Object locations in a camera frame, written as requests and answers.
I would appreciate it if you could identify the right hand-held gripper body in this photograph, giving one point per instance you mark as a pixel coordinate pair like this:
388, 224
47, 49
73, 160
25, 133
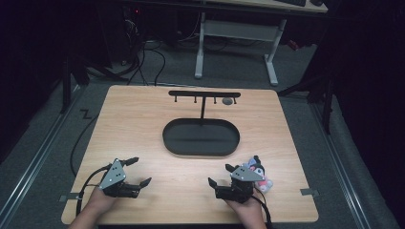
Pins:
245, 175

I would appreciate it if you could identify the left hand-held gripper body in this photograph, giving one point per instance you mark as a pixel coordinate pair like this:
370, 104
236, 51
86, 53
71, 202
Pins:
113, 176

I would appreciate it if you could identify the black hook rack with tray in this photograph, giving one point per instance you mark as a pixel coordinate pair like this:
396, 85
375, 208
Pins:
200, 140

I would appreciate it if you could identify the person's left hand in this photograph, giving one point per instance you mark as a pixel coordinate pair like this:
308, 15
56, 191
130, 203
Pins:
100, 201

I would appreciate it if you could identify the person's right hand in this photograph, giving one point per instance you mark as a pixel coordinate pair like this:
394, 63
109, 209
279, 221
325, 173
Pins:
246, 208

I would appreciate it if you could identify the grey tape strip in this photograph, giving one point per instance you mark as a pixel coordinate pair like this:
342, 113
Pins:
308, 191
65, 198

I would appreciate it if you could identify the grey round table cap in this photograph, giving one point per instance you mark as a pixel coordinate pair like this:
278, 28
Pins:
227, 101

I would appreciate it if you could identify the black metal stand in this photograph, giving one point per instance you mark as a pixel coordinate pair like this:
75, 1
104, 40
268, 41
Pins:
328, 108
66, 86

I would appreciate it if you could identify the dark computer tower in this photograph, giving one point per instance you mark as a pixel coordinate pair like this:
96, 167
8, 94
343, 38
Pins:
133, 31

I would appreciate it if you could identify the white-framed desk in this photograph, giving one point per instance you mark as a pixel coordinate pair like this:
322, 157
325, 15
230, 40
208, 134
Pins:
235, 30

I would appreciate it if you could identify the small red object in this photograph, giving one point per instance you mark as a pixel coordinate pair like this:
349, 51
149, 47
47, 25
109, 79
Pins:
293, 45

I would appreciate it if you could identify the black keyboard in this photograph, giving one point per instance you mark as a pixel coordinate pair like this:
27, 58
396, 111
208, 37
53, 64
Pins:
293, 2

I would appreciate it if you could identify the metal floor rail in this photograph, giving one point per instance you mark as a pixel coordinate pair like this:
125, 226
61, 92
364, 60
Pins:
342, 171
31, 165

